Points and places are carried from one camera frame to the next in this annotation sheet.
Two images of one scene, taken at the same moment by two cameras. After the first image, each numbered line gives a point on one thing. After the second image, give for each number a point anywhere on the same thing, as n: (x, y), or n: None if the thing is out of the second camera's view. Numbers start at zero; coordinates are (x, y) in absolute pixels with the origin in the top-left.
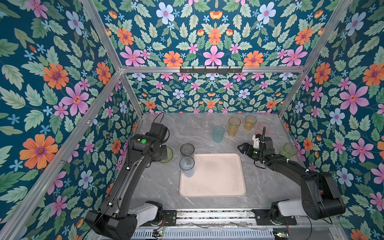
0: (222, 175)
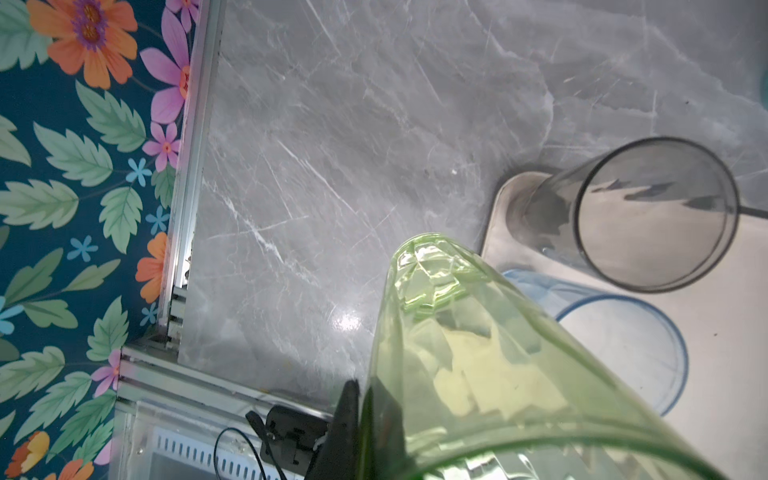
0: (720, 406)
